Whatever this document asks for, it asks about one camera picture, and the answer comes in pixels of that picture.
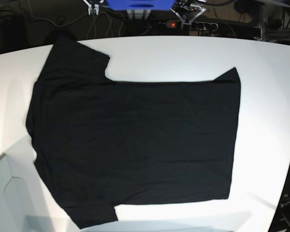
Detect black T-shirt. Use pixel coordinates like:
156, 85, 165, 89
26, 37, 241, 229

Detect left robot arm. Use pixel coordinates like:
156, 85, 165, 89
170, 0, 207, 25

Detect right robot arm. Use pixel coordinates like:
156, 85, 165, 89
83, 0, 104, 15

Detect black power strip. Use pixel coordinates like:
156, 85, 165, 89
158, 20, 219, 31

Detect blue plastic bin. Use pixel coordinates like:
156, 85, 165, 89
107, 0, 175, 11

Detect grey cables behind table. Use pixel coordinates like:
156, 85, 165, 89
26, 0, 126, 38

